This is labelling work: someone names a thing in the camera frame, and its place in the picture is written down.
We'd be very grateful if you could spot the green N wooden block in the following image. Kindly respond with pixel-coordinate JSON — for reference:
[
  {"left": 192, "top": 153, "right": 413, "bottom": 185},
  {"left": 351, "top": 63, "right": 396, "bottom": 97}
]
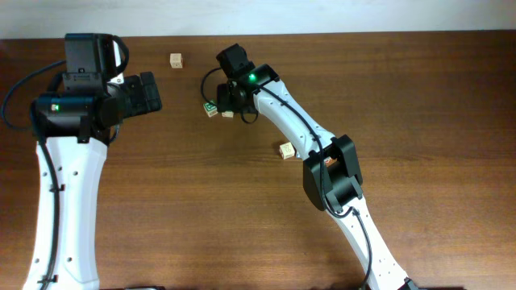
[{"left": 221, "top": 111, "right": 234, "bottom": 118}]

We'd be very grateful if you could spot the ice cream wooden block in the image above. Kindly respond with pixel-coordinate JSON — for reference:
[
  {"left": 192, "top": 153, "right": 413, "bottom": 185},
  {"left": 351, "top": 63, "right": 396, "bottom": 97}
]
[{"left": 279, "top": 142, "right": 296, "bottom": 160}]

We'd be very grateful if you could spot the red I wooden block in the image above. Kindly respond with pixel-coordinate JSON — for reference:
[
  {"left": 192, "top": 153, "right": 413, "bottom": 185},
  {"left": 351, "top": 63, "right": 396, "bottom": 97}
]
[{"left": 325, "top": 157, "right": 335, "bottom": 167}]

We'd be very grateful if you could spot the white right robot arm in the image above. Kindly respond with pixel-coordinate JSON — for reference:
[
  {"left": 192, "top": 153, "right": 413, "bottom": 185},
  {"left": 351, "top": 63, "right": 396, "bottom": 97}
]
[{"left": 216, "top": 43, "right": 417, "bottom": 290}]

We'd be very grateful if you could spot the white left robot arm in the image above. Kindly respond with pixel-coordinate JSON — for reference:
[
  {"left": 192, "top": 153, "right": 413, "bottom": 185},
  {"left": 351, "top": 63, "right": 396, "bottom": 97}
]
[{"left": 23, "top": 33, "right": 162, "bottom": 289}]

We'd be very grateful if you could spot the green B wooden block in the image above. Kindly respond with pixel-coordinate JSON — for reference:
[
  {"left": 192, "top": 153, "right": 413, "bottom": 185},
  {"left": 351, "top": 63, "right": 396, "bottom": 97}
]
[{"left": 203, "top": 102, "right": 218, "bottom": 118}]

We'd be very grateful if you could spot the plain wooden block far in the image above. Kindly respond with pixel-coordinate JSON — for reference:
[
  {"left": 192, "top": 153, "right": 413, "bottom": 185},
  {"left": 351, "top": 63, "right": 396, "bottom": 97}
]
[{"left": 169, "top": 53, "right": 184, "bottom": 68}]

